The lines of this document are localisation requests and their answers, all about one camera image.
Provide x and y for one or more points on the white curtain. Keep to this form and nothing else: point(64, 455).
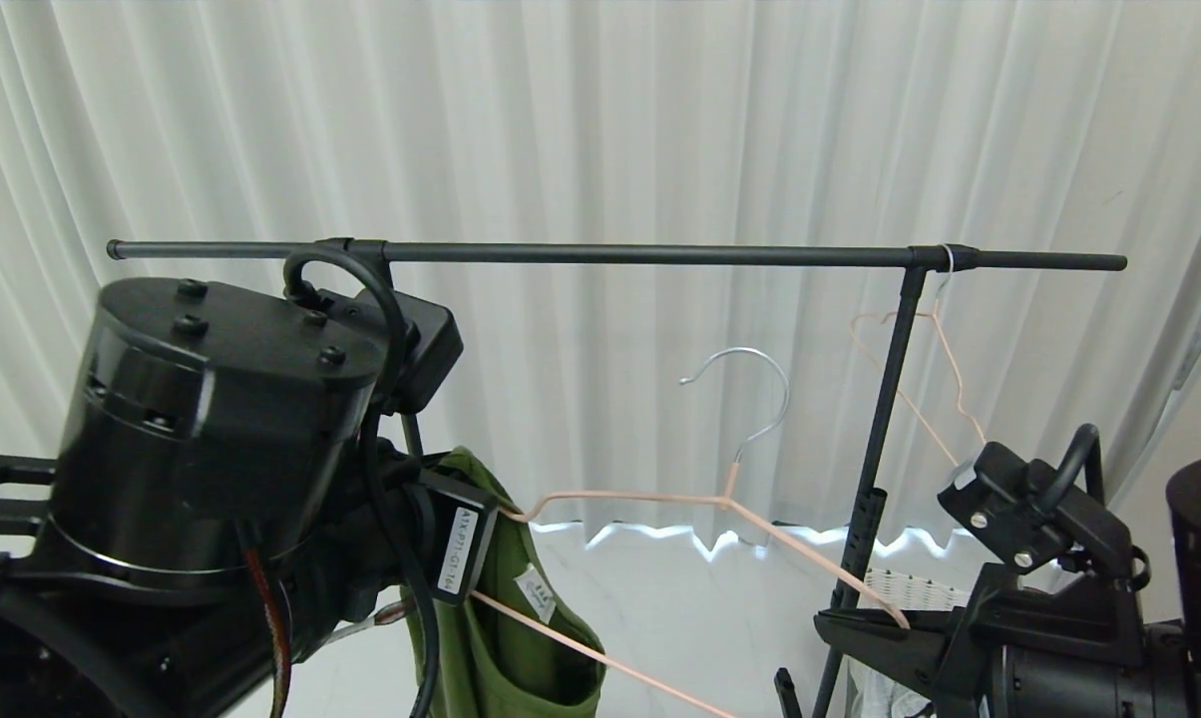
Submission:
point(610, 120)

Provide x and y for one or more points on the pink clothes hanger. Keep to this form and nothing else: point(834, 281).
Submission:
point(728, 497)
point(945, 339)

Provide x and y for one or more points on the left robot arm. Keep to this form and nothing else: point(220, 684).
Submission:
point(211, 429)

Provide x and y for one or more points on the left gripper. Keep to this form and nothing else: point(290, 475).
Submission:
point(471, 538)

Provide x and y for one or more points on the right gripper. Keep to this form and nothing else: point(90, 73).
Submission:
point(1059, 678)

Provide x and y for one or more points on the green printed shirt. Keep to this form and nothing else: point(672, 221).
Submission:
point(521, 658)

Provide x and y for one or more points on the white laundry basket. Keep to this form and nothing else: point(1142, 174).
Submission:
point(910, 590)

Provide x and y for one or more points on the black clothes rack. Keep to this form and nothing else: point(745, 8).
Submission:
point(660, 254)

